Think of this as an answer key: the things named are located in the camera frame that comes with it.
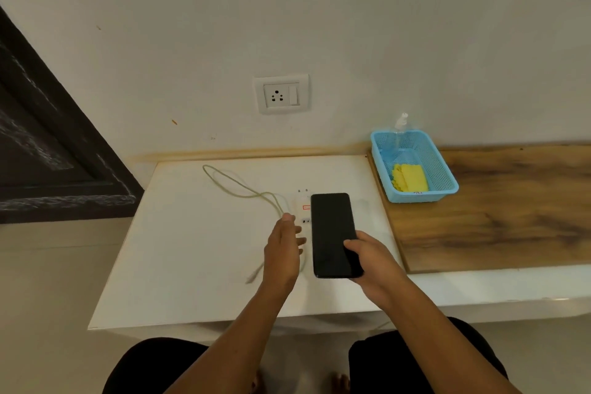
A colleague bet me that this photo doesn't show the blue plastic basket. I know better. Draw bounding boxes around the blue plastic basket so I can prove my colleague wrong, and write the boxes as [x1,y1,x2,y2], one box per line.
[371,130,460,203]

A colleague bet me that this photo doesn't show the person's black shorts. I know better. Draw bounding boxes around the person's black shorts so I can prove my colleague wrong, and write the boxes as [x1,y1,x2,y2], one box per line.
[103,316,509,394]

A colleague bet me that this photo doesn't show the clear spray bottle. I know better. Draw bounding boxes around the clear spray bottle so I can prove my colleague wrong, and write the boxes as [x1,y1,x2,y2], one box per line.
[392,112,412,154]

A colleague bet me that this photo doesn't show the pale green charging cable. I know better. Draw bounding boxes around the pale green charging cable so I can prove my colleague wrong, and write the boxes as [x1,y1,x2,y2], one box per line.
[202,164,310,285]

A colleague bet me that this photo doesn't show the white wall socket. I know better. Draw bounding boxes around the white wall socket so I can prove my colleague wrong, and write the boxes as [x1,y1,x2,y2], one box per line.
[253,74,311,115]

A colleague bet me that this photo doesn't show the person's left hand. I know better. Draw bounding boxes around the person's left hand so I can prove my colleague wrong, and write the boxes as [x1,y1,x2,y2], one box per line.
[262,213,308,296]

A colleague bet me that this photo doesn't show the person's right forearm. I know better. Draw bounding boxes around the person's right forearm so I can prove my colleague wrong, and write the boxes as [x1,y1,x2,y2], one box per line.
[368,281,525,394]

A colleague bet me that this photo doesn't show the wooden board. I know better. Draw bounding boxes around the wooden board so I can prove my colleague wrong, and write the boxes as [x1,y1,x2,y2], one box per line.
[367,144,591,275]

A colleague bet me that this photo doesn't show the person's left forearm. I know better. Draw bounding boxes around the person's left forearm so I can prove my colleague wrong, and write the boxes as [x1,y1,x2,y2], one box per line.
[164,280,299,394]

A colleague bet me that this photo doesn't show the person's right foot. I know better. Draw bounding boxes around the person's right foot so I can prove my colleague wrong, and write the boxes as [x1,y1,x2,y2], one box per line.
[330,372,352,394]

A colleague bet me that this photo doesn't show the white charger adapter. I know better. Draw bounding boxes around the white charger adapter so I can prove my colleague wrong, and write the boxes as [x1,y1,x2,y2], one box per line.
[295,188,313,226]

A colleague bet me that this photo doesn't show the person's right hand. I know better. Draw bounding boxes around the person's right hand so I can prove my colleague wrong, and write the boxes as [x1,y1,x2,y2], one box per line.
[343,231,412,312]

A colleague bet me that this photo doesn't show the dark door frame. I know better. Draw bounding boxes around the dark door frame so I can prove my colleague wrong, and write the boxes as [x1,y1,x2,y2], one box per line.
[0,6,145,225]

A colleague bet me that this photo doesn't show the yellow cloth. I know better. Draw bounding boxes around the yellow cloth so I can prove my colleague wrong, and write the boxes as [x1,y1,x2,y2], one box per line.
[391,163,429,192]

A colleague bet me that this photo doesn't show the black smartphone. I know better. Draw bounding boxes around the black smartphone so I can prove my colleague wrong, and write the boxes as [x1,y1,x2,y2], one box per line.
[310,193,364,279]

